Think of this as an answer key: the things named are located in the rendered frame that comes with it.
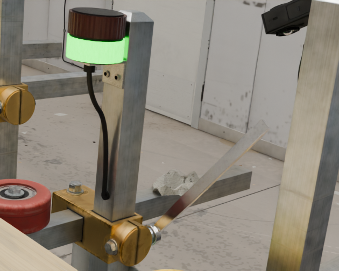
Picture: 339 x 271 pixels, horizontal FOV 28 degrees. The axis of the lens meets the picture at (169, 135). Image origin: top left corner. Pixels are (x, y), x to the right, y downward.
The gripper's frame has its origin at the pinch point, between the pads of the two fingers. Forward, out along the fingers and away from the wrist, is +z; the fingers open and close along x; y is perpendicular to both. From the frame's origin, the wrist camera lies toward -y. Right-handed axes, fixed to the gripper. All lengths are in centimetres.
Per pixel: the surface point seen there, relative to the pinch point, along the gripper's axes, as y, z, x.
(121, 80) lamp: -13.3, -4.8, -18.6
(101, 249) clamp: -13.6, 15.4, -19.1
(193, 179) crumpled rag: -16.6, 11.5, -0.2
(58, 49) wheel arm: -67, 4, 14
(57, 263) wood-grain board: -4.4, 8.8, -32.8
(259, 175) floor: -150, 99, 217
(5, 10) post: -38.0, -8.4, -17.1
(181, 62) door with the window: -243, 60, 250
